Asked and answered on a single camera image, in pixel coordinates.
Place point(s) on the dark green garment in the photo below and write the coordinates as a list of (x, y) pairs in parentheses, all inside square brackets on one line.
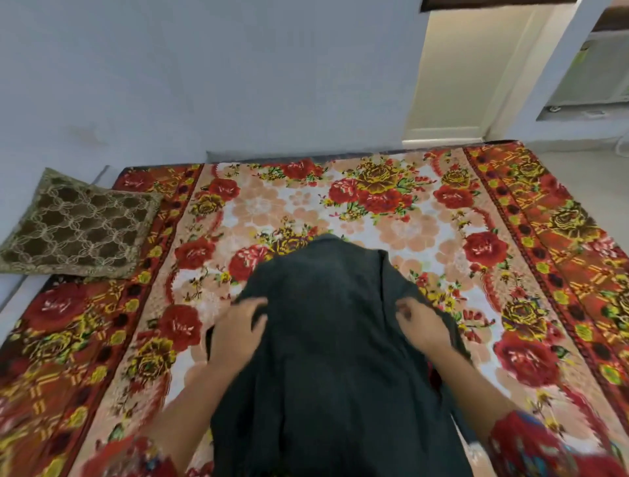
[(339, 373)]

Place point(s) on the red floral sleeve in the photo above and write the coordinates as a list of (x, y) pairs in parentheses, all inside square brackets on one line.
[(132, 459), (545, 449)]

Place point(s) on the person's left forearm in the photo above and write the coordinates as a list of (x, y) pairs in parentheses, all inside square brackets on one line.
[(185, 414)]

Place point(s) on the red floral bedsheet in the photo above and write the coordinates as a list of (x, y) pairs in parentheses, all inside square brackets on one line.
[(442, 236)]

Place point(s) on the white air cooler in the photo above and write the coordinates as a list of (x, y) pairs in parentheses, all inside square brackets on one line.
[(592, 73)]

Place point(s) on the brown patterned cushion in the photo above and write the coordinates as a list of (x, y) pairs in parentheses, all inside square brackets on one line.
[(73, 223)]

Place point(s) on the person's left fingers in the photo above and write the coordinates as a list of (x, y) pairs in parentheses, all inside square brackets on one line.
[(254, 311)]

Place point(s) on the person's right forearm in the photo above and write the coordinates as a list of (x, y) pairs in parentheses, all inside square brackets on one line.
[(472, 390)]

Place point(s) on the red floral right sleeve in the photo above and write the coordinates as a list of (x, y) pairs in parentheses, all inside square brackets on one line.
[(545, 449)]

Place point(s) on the person's right fingers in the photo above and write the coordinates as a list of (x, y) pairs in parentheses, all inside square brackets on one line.
[(407, 314)]

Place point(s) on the person's right hand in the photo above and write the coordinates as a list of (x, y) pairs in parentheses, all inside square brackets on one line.
[(423, 327)]

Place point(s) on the person's left hand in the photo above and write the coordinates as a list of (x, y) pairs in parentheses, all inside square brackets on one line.
[(235, 335)]

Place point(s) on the cream door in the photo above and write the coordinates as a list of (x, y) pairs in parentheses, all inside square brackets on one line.
[(454, 69)]

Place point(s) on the red floral left sleeve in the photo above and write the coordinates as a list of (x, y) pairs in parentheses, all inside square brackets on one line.
[(132, 459)]

